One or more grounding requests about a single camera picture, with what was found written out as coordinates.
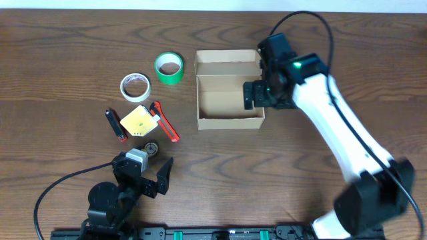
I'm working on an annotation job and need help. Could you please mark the red black stapler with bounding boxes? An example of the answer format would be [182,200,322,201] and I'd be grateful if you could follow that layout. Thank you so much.
[105,108,127,142]

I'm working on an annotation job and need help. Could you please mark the yellow sticky note pad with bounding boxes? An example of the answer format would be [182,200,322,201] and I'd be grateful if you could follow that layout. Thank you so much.
[120,105,160,137]

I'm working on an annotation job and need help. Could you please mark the cardboard box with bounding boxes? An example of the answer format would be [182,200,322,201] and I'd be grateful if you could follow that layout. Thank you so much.
[194,49,265,130]

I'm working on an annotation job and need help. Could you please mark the red utility knife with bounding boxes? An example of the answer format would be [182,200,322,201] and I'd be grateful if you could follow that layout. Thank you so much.
[149,101,180,143]

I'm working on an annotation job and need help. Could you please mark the white tape roll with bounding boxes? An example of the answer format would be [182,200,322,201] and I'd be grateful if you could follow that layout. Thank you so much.
[120,73,151,103]

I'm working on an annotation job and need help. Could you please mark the green tape roll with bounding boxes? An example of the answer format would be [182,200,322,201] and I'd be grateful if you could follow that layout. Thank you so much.
[154,52,184,85]

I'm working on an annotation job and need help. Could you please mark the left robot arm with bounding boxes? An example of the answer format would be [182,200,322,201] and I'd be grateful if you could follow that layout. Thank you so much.
[79,153,173,240]

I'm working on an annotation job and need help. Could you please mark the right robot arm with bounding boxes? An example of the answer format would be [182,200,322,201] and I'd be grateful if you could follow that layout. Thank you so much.
[243,33,414,239]

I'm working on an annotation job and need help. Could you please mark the left black cable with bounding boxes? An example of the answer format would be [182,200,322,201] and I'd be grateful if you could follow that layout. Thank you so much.
[33,162,113,240]

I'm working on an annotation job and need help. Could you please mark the black cable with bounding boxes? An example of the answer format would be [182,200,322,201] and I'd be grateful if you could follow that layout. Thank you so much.
[268,10,425,240]
[33,162,113,240]

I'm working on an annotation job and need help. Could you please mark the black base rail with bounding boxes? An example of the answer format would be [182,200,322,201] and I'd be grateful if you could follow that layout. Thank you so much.
[50,225,386,240]

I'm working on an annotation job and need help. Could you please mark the right black cable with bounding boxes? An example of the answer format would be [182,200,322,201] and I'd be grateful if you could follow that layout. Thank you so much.
[268,10,425,240]

